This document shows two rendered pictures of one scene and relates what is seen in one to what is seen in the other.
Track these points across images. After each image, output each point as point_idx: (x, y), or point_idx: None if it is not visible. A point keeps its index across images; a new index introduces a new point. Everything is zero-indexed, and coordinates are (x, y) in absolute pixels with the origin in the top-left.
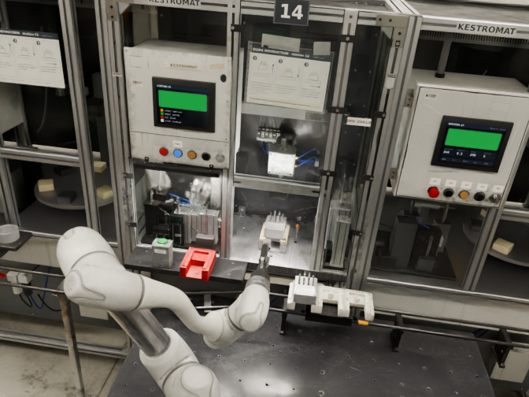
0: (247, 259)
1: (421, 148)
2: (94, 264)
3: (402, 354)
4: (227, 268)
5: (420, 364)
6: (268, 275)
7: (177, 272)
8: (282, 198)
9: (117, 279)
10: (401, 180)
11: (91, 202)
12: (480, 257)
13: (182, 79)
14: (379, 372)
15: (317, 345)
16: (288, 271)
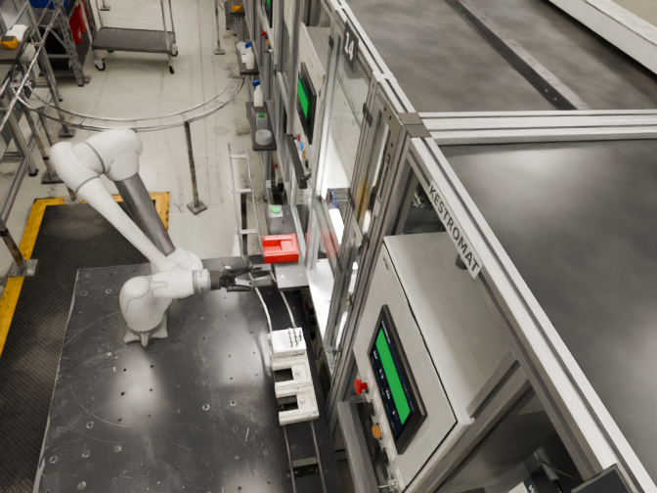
0: (312, 284)
1: (371, 322)
2: (72, 148)
3: (286, 485)
4: (289, 273)
5: None
6: (218, 282)
7: None
8: None
9: (67, 165)
10: (357, 338)
11: (286, 150)
12: None
13: (307, 76)
14: (249, 461)
15: (267, 391)
16: (317, 324)
